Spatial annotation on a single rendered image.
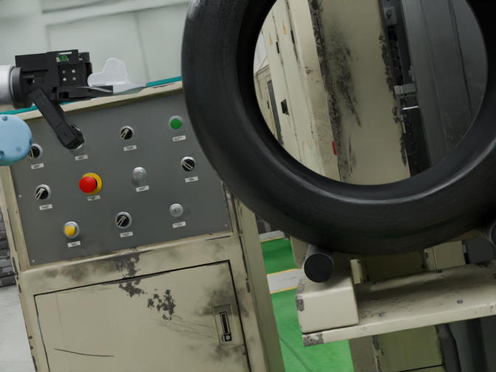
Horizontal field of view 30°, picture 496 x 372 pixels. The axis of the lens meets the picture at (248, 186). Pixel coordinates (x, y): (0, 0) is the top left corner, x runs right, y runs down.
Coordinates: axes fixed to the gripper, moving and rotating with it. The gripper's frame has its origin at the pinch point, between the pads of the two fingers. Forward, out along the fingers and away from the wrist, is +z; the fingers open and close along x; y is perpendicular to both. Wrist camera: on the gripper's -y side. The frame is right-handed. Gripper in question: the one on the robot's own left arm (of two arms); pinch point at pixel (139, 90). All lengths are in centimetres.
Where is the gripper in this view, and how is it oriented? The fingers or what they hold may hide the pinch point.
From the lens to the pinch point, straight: 153.1
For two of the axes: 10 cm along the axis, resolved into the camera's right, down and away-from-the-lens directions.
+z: 9.9, -0.7, -1.0
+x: 0.9, -0.8, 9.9
